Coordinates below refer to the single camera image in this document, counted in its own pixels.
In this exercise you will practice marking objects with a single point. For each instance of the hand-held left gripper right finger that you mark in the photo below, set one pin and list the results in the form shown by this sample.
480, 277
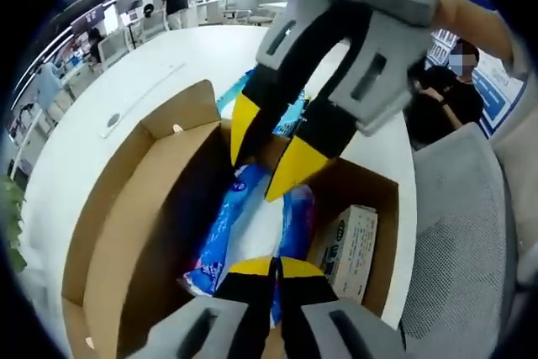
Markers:
319, 325

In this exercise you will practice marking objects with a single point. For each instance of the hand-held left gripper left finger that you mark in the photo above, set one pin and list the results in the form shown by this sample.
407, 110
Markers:
235, 317

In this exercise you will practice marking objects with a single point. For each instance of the small white carton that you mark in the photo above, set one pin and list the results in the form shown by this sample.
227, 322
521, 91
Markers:
349, 249

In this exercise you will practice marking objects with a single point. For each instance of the blue purple soft packet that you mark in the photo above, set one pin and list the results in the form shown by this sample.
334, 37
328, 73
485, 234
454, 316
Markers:
218, 233

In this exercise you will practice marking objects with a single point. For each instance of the brown cardboard shoe box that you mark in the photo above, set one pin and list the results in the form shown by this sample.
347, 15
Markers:
126, 207

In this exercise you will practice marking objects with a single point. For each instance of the grey mesh office chair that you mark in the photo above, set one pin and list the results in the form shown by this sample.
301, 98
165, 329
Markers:
462, 249

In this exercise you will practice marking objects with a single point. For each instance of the round grey table grommet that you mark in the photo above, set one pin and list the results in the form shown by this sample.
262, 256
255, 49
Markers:
113, 120

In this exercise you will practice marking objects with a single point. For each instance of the green potted plant white pot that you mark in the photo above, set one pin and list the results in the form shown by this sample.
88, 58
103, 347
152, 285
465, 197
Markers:
10, 216

